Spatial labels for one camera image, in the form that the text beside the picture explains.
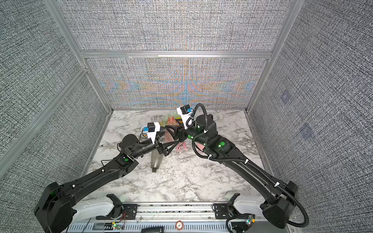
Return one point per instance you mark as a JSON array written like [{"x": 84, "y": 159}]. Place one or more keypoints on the grey pink spray nozzle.
[{"x": 181, "y": 147}]

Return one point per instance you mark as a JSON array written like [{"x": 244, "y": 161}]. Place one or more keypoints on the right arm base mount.
[{"x": 230, "y": 211}]

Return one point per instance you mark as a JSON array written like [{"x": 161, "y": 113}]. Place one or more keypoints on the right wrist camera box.
[{"x": 185, "y": 113}]

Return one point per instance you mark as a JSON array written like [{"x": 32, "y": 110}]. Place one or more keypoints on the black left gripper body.
[{"x": 158, "y": 146}]

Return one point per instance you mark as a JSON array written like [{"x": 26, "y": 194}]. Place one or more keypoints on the opaque pink spray bottle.
[{"x": 171, "y": 122}]

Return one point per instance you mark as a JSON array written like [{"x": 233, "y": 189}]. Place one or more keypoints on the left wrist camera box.
[{"x": 152, "y": 129}]

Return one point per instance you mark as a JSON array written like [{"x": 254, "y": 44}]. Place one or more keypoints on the aluminium front rail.
[{"x": 186, "y": 217}]

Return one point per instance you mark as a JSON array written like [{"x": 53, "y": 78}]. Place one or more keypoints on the clear grey spray bottle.
[{"x": 156, "y": 160}]

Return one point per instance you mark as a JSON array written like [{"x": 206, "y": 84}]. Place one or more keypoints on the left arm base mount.
[{"x": 120, "y": 211}]

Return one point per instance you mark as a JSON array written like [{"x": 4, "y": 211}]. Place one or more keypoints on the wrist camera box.
[
  {"x": 152, "y": 129},
  {"x": 185, "y": 113}
]

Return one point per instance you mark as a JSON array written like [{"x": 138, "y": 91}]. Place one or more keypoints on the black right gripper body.
[{"x": 183, "y": 132}]

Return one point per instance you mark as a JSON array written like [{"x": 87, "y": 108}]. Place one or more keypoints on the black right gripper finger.
[
  {"x": 172, "y": 127},
  {"x": 173, "y": 136}
]

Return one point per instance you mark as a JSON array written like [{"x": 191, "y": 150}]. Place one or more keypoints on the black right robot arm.
[{"x": 280, "y": 207}]

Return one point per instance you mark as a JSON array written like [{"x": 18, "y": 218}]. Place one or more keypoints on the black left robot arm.
[{"x": 54, "y": 210}]

